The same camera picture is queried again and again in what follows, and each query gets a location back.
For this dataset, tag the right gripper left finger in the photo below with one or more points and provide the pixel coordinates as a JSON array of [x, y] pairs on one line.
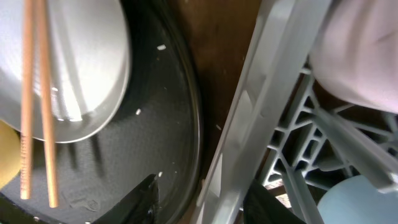
[[140, 205]]

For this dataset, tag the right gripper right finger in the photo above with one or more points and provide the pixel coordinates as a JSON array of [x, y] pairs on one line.
[[261, 207]]

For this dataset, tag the wooden chopstick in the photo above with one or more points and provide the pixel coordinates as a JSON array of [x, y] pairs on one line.
[[27, 99], [46, 103]]

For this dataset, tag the blue cup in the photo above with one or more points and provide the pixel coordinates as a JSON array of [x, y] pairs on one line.
[[356, 200]]

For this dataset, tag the yellow bowl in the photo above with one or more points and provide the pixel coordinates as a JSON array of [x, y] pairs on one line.
[[10, 154]]

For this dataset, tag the pink cup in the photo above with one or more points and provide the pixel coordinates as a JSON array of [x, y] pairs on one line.
[[354, 57]]

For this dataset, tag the grey dishwasher rack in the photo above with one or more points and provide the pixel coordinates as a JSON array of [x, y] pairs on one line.
[[287, 132]]

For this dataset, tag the round black tray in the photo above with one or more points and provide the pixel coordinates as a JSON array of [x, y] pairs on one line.
[[157, 130]]

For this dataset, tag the white plate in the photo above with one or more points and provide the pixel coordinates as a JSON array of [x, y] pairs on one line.
[[90, 64]]

